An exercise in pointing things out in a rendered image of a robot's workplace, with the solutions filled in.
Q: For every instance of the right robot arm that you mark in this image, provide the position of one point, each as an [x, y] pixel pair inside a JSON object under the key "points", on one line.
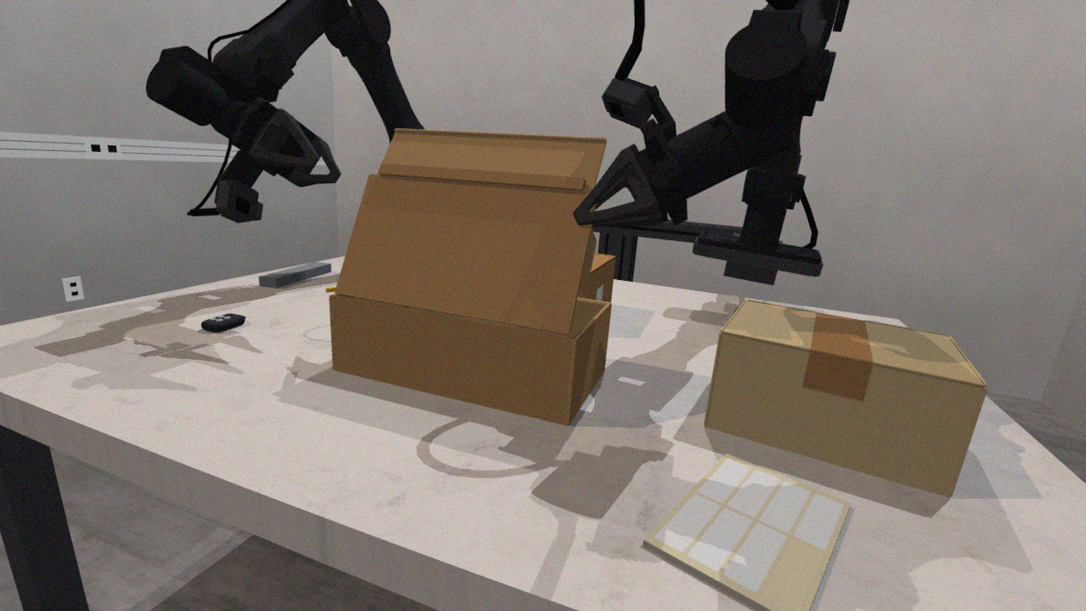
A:
{"points": [[190, 85]]}

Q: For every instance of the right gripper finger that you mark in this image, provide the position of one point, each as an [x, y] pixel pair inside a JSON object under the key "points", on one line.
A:
{"points": [[301, 177], [266, 148]]}

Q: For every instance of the black key fob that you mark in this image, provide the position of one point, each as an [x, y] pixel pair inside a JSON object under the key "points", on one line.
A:
{"points": [[223, 322]]}

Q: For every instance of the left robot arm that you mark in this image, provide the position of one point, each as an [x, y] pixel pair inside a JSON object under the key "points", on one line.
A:
{"points": [[764, 64]]}

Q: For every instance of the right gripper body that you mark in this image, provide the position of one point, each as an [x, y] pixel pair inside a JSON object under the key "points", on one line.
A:
{"points": [[247, 128]]}

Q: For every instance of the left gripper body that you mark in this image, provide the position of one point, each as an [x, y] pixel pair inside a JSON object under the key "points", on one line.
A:
{"points": [[686, 164]]}

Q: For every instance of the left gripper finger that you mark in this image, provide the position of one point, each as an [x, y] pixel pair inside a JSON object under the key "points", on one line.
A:
{"points": [[625, 165], [640, 221]]}

